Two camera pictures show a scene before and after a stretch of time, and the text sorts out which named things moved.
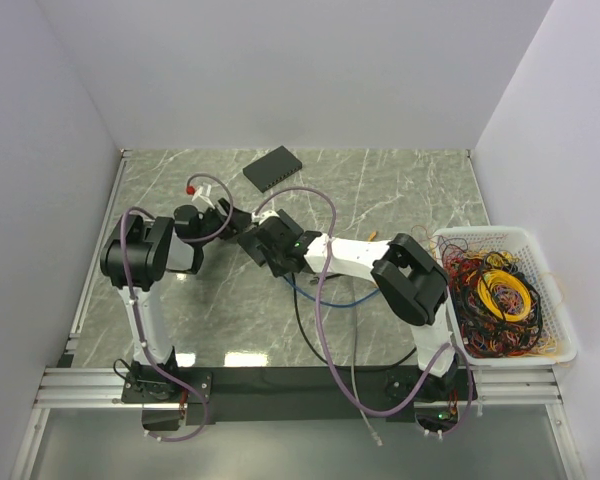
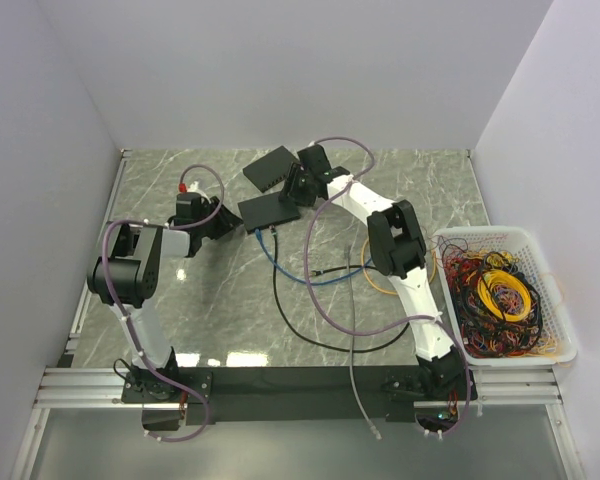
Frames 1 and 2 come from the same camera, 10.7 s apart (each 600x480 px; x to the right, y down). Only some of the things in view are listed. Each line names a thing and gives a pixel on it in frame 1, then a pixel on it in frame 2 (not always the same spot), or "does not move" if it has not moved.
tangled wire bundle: (499, 307) does not move
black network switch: (249, 241) → (267, 211)
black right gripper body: (275, 259) → (296, 187)
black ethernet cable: (331, 361) → (291, 327)
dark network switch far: (272, 168) does not move
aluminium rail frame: (70, 386) does not move
